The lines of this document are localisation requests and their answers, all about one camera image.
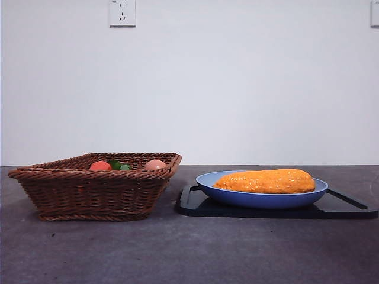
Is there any brown wicker basket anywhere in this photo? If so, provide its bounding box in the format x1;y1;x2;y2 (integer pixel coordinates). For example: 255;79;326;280
8;152;182;222

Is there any black rectangular tray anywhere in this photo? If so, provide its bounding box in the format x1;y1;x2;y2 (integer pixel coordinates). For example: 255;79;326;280
176;185;379;220

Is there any blue round plate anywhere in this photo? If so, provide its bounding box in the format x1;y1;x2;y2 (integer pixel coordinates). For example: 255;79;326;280
195;170;329;210

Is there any green pepper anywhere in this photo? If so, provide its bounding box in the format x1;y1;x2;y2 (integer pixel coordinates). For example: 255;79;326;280
108;159;132;171

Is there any white wall socket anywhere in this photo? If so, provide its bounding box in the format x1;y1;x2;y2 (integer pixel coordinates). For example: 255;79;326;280
109;0;137;29

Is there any yellow corn cob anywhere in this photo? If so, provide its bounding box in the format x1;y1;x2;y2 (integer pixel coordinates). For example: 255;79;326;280
212;168;316;195

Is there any beige egg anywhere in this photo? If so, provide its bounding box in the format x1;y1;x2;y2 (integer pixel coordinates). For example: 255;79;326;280
143;159;168;172

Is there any white wall plate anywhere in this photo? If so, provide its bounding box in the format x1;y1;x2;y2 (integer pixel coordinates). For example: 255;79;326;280
370;0;379;29

